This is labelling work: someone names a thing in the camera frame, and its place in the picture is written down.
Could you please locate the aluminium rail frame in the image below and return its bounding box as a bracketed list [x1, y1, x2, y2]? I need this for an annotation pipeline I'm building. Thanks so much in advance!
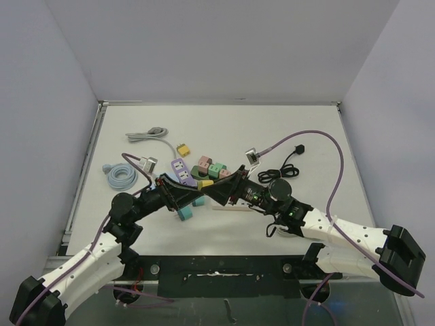
[43, 100, 407, 283]

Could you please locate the yellow plug adapter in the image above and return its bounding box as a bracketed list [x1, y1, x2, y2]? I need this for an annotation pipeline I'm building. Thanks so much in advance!
[176, 143, 190, 158]
[197, 180, 214, 190]

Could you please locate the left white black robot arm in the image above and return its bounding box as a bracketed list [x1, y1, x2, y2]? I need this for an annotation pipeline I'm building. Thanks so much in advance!
[10, 174, 202, 325]

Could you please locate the green plug adapter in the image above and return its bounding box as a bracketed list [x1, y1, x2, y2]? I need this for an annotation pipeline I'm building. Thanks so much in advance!
[208, 162, 226, 179]

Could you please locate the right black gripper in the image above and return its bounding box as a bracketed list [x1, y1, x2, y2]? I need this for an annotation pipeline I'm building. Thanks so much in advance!
[202, 165, 279, 215]

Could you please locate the purple power strip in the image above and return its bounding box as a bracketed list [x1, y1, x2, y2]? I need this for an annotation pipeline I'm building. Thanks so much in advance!
[171, 158, 197, 187]

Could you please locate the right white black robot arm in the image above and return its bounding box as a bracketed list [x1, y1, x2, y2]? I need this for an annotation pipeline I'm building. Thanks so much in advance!
[198, 168, 426, 296]

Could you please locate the grey cord of purple strip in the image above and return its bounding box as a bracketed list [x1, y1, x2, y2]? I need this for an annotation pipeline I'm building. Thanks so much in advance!
[125, 126, 178, 160]

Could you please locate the black power cord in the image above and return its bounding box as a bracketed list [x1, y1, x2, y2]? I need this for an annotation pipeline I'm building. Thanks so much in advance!
[257, 144, 307, 184]

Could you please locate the light blue coiled cord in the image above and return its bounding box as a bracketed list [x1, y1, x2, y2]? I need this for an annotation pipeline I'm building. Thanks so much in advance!
[102, 162, 139, 189]

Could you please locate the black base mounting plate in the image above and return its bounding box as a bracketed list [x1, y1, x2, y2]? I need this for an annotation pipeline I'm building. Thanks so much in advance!
[119, 255, 326, 298]

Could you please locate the green power strip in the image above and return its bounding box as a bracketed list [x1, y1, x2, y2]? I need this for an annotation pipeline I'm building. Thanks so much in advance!
[190, 165, 210, 181]

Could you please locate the purple camera cable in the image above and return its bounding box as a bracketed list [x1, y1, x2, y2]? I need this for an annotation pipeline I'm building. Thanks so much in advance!
[15, 153, 160, 323]
[258, 130, 425, 326]

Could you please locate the white power strip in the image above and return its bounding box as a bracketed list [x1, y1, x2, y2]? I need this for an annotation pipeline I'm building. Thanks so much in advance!
[211, 202, 250, 211]

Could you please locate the teal plug adapter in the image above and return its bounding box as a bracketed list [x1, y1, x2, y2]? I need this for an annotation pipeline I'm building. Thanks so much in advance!
[177, 206, 193, 221]
[192, 197, 205, 207]

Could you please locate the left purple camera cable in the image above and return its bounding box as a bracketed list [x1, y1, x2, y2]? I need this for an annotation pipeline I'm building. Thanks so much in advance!
[15, 153, 160, 323]

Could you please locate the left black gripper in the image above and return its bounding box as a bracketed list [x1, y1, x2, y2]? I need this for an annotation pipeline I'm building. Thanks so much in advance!
[130, 173, 203, 222]

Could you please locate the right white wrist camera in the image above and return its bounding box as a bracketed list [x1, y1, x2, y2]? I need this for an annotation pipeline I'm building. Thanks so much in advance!
[245, 147, 261, 170]

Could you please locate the pink plug adapter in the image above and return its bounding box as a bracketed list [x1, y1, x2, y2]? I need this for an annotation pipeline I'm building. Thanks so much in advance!
[198, 156, 213, 175]
[219, 168, 231, 179]

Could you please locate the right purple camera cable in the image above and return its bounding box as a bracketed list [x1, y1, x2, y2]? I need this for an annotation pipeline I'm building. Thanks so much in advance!
[258, 130, 425, 326]

